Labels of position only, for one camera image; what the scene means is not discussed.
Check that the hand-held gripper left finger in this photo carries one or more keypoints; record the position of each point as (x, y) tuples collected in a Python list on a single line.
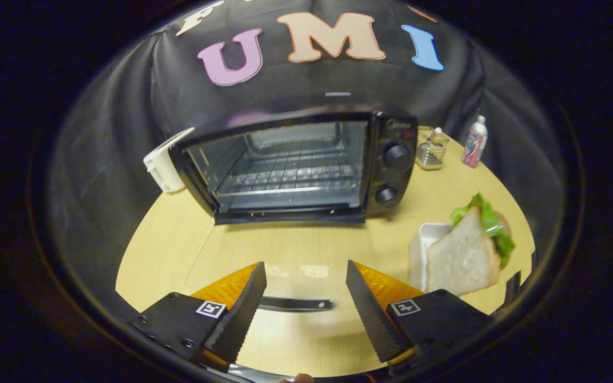
[(242, 311)]

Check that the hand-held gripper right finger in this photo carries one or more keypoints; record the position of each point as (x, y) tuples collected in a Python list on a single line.
[(367, 311)]

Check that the lettuce sandwich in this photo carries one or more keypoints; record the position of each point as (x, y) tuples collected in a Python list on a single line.
[(461, 255)]

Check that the black toaster oven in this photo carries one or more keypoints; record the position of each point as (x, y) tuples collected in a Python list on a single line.
[(397, 159)]

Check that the white pop-up toaster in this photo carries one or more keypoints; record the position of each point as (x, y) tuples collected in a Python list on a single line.
[(163, 162)]

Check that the white rectangular dish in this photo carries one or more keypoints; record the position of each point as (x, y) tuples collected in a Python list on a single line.
[(422, 250)]

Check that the clear glass holder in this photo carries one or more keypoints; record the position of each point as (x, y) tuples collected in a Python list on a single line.
[(432, 153)]

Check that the white pink spray bottle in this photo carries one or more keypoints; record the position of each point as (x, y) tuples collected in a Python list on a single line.
[(474, 143)]

